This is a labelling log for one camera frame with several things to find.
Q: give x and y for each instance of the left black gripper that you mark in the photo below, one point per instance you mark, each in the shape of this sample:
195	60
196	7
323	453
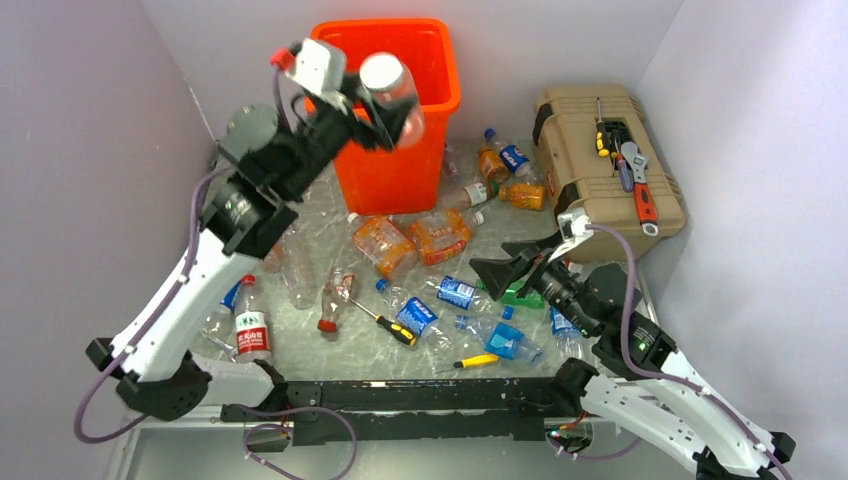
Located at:
389	118

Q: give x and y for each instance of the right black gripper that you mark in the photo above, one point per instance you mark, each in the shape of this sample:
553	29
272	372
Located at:
497	272

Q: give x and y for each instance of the large clear plastic bottle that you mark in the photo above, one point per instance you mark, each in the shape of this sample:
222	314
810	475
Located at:
389	81

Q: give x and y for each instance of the green plastic bottle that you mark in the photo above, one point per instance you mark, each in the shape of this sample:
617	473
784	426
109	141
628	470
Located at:
523	298

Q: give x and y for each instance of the light blue label bottle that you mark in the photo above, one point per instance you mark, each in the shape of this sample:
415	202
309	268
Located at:
501	339

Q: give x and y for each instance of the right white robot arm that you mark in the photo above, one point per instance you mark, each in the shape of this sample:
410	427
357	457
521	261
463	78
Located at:
690	421

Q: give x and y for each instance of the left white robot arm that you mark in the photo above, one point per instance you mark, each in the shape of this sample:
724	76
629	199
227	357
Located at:
273	165

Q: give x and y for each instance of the orange plastic bin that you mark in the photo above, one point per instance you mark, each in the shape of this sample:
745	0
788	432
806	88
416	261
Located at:
406	180

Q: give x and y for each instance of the blue label bottle centre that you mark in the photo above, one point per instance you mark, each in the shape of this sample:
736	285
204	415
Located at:
467	297

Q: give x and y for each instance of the small orange juice bottle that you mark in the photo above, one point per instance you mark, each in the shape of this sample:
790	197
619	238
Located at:
521	195

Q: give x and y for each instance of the large orange bottle right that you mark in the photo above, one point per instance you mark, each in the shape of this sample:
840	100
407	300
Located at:
442	235

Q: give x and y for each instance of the large orange bottle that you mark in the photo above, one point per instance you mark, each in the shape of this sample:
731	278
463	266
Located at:
383	244
442	235

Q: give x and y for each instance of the white label clear bottle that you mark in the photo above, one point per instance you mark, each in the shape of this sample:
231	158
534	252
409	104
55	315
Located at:
467	197

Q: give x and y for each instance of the orange bottle blue cap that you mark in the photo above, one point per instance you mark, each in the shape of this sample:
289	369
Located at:
490	164

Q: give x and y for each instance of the blue label water bottle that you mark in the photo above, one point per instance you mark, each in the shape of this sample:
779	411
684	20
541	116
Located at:
567	337

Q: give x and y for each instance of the Pepsi bottle near toolbox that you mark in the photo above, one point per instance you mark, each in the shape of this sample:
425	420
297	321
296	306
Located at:
516	161

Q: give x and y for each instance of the small yellow screwdriver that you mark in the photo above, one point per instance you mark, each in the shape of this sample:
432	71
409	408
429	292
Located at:
468	363

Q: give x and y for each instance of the Pepsi bottle blue label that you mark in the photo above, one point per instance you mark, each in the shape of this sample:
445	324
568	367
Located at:
413	312

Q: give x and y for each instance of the large orange bottle left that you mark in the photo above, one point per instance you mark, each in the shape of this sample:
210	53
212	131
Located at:
383	244

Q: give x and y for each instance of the black yellow screwdriver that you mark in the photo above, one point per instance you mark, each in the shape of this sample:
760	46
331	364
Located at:
396	330

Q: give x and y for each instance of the yellow screwdriver on toolbox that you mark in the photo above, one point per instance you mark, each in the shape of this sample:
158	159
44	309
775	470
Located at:
602	144

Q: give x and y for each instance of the blue red screwdriver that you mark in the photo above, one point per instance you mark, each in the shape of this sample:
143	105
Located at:
621	165

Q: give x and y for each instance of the orange adjustable wrench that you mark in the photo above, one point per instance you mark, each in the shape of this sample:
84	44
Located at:
643	199

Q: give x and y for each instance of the tan plastic toolbox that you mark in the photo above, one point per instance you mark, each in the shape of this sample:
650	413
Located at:
564	146

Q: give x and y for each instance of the red cap clear bottle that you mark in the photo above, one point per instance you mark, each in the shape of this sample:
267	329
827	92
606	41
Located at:
337	291

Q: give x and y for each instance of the red label water bottle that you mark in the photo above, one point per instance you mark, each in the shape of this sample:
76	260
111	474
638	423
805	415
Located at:
252	331

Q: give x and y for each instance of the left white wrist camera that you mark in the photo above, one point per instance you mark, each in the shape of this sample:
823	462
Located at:
316	66

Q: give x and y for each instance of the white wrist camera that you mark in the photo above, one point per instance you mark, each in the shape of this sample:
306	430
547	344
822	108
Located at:
316	66
573	231

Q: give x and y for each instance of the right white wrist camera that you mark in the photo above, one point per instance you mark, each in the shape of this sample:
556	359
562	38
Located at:
573	231

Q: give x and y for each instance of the black base frame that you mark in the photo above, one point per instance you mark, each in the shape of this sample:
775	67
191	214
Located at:
320	412

